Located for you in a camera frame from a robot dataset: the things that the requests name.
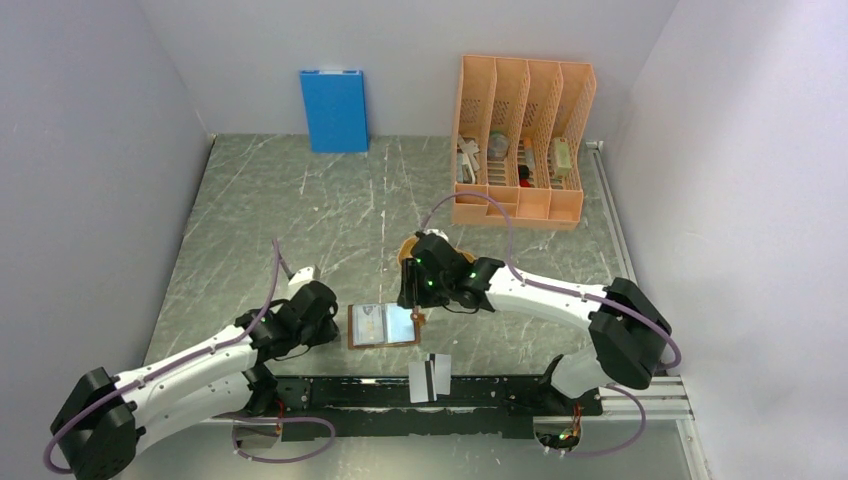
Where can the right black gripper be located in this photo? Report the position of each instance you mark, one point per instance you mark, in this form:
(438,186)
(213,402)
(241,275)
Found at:
(411,293)

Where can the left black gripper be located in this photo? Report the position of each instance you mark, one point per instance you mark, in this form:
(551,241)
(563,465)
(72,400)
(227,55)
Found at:
(329,330)

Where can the brown leather card holder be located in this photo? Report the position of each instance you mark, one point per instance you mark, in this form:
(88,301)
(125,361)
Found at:
(403,327)

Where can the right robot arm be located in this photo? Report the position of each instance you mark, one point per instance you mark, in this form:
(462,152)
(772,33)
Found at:
(627,336)

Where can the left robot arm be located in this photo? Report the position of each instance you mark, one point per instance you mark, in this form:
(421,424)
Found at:
(107,420)

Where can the dropped grey stripe card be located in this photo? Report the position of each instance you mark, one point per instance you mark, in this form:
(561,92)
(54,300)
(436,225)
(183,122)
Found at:
(421,381)

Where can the orange oval tray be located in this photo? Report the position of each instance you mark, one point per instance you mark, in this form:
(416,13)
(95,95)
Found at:
(406,251)

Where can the white parts in organizer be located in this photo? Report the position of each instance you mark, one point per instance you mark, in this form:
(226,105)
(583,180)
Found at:
(469,169)

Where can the red orange item in organizer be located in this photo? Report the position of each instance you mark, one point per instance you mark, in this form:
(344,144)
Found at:
(526,163)

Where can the grey round item in organizer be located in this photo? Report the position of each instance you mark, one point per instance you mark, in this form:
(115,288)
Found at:
(497,146)

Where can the green eraser in organizer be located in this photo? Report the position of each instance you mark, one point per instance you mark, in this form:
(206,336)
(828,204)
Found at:
(562,157)

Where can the orange desk file organizer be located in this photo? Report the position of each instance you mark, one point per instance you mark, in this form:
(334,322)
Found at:
(517,128)

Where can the blue box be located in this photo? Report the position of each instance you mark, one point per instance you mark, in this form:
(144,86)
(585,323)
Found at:
(335,108)

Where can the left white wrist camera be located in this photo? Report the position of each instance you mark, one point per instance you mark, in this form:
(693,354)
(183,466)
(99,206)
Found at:
(302,277)

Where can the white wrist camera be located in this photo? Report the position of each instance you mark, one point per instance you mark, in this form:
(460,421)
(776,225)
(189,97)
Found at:
(440,233)
(302,277)

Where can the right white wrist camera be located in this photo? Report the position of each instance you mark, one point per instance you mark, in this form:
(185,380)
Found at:
(440,233)

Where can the black base frame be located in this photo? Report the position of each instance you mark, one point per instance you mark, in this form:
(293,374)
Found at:
(507,405)

